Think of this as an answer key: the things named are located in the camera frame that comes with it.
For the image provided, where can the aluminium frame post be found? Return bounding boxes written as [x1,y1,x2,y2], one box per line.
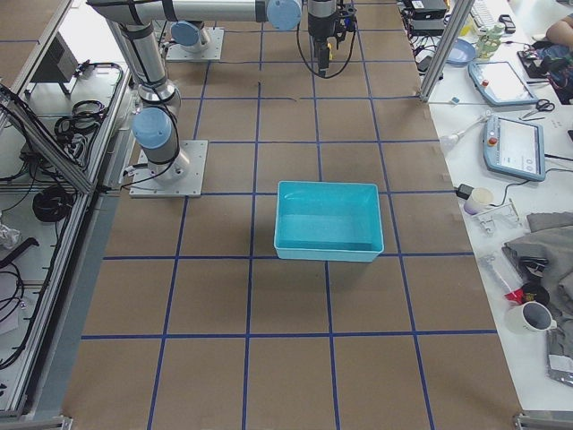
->
[419,0,474,102]

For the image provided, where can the blue plate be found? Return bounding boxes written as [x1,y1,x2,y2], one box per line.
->
[446,39,476,67]

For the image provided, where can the turquoise plastic bin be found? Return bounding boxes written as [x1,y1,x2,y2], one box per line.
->
[274,181,385,262]

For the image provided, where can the teach pendant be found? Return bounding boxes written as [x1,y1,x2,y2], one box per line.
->
[483,116,546,182]
[467,61,538,107]

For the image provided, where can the lower teach pendant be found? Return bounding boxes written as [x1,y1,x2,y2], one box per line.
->
[483,116,546,182]

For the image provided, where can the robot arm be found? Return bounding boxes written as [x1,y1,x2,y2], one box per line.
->
[171,1,357,80]
[88,1,183,183]

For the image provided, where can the white mug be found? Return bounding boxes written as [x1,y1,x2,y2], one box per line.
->
[505,301,557,334]

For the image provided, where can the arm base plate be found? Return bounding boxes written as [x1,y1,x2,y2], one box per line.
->
[166,27,225,63]
[129,140,208,198]

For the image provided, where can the upper teach pendant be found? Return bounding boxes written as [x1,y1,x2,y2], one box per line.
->
[467,61,538,107]

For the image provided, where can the black scissors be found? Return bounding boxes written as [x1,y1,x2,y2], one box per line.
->
[519,99,555,121]

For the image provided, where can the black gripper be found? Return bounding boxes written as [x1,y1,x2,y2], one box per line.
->
[316,2,357,75]

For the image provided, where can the grey cloth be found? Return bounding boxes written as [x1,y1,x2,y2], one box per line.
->
[500,211,573,323]

